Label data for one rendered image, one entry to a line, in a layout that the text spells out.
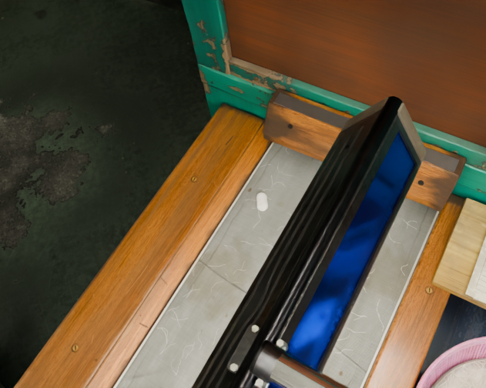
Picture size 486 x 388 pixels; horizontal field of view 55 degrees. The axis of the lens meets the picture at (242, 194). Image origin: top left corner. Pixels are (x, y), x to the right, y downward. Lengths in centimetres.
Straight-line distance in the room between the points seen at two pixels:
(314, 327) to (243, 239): 41
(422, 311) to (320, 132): 29
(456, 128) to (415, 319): 27
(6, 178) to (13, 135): 20
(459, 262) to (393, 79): 27
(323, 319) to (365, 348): 35
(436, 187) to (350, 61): 21
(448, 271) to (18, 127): 176
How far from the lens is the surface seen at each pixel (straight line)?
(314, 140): 73
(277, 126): 75
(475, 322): 82
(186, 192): 78
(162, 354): 72
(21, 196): 191
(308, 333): 35
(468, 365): 75
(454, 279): 72
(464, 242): 75
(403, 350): 69
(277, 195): 78
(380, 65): 66
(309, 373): 31
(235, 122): 84
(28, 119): 212
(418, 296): 71
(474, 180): 75
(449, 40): 60
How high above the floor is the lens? 143
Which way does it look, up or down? 61 degrees down
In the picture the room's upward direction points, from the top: 12 degrees counter-clockwise
